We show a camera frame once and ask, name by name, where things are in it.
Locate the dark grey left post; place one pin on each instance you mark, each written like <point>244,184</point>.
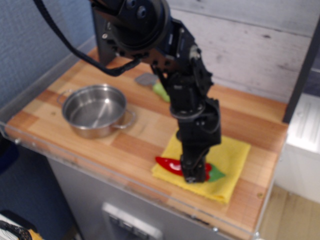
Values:
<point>102,32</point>

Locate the grey toy fridge cabinet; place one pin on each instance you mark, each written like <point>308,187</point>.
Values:
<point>86,192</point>

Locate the yellow folded cloth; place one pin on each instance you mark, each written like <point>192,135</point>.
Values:
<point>229,157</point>

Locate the dark grey post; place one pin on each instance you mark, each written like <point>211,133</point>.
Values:
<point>102,32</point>
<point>303,75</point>

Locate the red toy chili pepper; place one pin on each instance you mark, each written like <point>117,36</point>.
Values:
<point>173,166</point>

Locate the white side cabinet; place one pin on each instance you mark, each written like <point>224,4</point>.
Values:
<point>298,169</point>

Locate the toy spatula green handle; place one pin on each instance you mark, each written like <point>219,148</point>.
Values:
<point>151,81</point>

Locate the stainless steel pot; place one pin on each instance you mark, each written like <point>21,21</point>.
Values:
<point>95,111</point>

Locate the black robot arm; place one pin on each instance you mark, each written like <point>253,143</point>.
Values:
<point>145,30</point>

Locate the dark grey right post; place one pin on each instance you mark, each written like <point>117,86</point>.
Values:
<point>303,75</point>

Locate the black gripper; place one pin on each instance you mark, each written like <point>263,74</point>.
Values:
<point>197,134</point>

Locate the yellow object bottom left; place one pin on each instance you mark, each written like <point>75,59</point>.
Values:
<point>34,235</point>

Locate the clear acrylic guard rail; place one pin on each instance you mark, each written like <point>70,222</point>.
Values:
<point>34,118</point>

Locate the silver dispenser button panel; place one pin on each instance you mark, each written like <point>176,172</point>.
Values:
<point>130,223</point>

